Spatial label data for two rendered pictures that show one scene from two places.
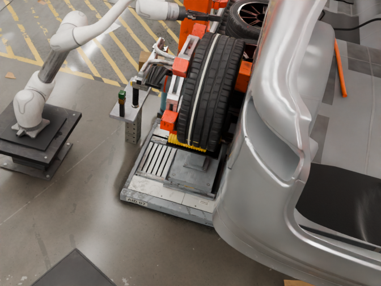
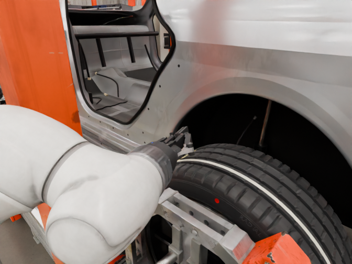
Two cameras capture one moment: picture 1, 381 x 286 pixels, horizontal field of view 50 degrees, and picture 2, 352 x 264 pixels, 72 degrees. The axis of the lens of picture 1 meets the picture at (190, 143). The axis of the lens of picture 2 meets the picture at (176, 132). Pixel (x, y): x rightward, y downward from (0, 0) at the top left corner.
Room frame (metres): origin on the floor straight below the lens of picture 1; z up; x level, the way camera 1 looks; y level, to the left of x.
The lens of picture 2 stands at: (1.66, 0.47, 1.52)
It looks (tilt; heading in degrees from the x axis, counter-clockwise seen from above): 24 degrees down; 305
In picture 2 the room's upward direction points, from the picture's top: straight up
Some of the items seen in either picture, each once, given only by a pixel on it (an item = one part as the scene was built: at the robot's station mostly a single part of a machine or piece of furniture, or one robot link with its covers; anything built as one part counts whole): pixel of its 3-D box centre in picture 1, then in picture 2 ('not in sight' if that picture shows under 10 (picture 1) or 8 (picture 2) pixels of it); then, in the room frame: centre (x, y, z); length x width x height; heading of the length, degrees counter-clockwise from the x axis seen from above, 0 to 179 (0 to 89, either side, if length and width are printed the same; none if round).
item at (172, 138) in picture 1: (187, 142); not in sight; (1.74, 0.02, 0.51); 0.29 x 0.06 x 0.06; 83
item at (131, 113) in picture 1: (132, 99); not in sight; (2.12, 0.46, 0.44); 0.43 x 0.17 x 0.03; 173
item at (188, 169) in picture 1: (199, 152); not in sight; (1.85, -0.07, 0.32); 0.40 x 0.30 x 0.28; 173
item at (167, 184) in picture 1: (197, 163); not in sight; (1.90, -0.08, 0.13); 0.50 x 0.36 x 0.10; 173
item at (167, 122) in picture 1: (169, 120); not in sight; (1.56, 0.13, 0.85); 0.09 x 0.08 x 0.07; 173
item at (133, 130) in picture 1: (133, 119); not in sight; (2.15, 0.45, 0.21); 0.10 x 0.10 x 0.42; 83
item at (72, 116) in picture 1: (34, 142); not in sight; (1.82, 1.08, 0.15); 0.50 x 0.50 x 0.30; 84
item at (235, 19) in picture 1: (261, 26); not in sight; (3.48, -0.46, 0.39); 0.66 x 0.66 x 0.24
